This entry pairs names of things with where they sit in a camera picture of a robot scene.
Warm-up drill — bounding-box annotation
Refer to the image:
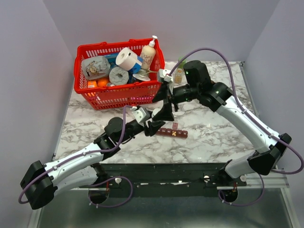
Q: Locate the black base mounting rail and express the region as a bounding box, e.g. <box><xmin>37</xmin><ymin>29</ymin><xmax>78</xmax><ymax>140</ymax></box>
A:
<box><xmin>91</xmin><ymin>163</ymin><xmax>247</xmax><ymax>198</ymax></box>

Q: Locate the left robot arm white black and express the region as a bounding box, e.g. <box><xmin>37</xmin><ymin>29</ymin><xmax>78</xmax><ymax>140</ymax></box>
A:
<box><xmin>18</xmin><ymin>106</ymin><xmax>165</xmax><ymax>210</ymax></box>

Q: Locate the orange small carton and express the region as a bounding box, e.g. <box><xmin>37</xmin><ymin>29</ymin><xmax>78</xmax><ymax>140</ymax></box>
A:
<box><xmin>87</xmin><ymin>80</ymin><xmax>98</xmax><ymax>88</ymax></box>

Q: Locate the orange fruit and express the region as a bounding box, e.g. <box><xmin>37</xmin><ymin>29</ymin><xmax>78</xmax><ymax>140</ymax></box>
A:
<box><xmin>97</xmin><ymin>77</ymin><xmax>110</xmax><ymax>87</ymax></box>

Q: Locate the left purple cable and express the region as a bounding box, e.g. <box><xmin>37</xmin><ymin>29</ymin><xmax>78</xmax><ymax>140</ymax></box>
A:
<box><xmin>18</xmin><ymin>106</ymin><xmax>138</xmax><ymax>208</ymax></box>

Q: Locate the purple cable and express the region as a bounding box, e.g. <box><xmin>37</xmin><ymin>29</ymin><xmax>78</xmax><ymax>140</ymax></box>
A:
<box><xmin>166</xmin><ymin>47</ymin><xmax>304</xmax><ymax>207</ymax></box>
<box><xmin>18</xmin><ymin>106</ymin><xmax>138</xmax><ymax>208</ymax></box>

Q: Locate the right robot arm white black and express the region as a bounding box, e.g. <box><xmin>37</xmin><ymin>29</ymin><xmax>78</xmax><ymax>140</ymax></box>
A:
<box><xmin>152</xmin><ymin>60</ymin><xmax>291</xmax><ymax>186</ymax></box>

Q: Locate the white pill bottle blue label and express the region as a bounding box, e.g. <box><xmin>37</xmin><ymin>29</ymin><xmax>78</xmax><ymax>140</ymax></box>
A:
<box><xmin>151</xmin><ymin>108</ymin><xmax>161</xmax><ymax>121</ymax></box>

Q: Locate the wrapped grey tissue pack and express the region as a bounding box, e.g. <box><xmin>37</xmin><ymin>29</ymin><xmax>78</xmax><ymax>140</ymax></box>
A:
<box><xmin>81</xmin><ymin>56</ymin><xmax>111</xmax><ymax>80</ymax></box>

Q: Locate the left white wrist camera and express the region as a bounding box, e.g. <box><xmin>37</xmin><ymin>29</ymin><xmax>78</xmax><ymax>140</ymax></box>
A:
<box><xmin>131</xmin><ymin>106</ymin><xmax>151</xmax><ymax>126</ymax></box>

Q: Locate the dark red weekly pill organizer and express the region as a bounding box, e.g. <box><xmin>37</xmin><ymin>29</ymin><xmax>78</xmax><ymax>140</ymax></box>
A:
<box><xmin>156</xmin><ymin>122</ymin><xmax>188</xmax><ymax>139</ymax></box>

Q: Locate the blue package in basket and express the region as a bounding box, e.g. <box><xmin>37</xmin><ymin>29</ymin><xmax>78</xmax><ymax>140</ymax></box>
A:
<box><xmin>105</xmin><ymin>53</ymin><xmax>141</xmax><ymax>83</ymax></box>

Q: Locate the white toilet paper roll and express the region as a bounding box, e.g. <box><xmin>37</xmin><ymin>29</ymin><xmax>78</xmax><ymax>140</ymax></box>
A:
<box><xmin>115</xmin><ymin>47</ymin><xmax>138</xmax><ymax>71</ymax></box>

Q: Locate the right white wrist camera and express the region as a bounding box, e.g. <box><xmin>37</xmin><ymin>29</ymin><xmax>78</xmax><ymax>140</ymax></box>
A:
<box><xmin>157</xmin><ymin>69</ymin><xmax>174</xmax><ymax>85</ymax></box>

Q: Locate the red plastic shopping basket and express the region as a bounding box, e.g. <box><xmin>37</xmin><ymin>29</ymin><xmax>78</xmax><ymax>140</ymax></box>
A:
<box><xmin>74</xmin><ymin>38</ymin><xmax>165</xmax><ymax>110</ymax></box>

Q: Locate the white lidded yogurt cup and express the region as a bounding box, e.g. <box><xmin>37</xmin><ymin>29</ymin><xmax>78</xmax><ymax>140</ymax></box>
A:
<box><xmin>133</xmin><ymin>69</ymin><xmax>156</xmax><ymax>82</ymax></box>

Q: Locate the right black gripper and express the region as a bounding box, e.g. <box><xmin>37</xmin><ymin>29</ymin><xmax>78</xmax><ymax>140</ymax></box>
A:
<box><xmin>152</xmin><ymin>83</ymin><xmax>200</xmax><ymax>122</ymax></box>

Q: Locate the green lidded spice jar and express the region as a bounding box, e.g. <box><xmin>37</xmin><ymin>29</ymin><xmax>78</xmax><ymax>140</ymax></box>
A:
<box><xmin>174</xmin><ymin>59</ymin><xmax>186</xmax><ymax>84</ymax></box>

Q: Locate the white pill bottle cap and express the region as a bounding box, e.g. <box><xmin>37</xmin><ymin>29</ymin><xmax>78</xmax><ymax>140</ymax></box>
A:
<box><xmin>152</xmin><ymin>108</ymin><xmax>160</xmax><ymax>117</ymax></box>

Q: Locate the grey wrapped paper roll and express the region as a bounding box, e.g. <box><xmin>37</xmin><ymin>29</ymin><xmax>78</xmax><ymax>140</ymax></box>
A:
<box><xmin>109</xmin><ymin>66</ymin><xmax>129</xmax><ymax>86</ymax></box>

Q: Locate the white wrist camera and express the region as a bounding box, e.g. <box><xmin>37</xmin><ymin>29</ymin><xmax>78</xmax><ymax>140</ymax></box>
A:
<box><xmin>131</xmin><ymin>106</ymin><xmax>151</xmax><ymax>126</ymax></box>
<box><xmin>157</xmin><ymin>69</ymin><xmax>174</xmax><ymax>85</ymax></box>

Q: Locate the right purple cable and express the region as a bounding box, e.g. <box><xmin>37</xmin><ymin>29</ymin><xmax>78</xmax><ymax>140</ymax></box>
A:
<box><xmin>166</xmin><ymin>47</ymin><xmax>304</xmax><ymax>207</ymax></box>

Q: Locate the cream pump lotion bottle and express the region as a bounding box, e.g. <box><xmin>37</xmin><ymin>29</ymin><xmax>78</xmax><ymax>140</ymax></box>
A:
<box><xmin>140</xmin><ymin>35</ymin><xmax>158</xmax><ymax>70</ymax></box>

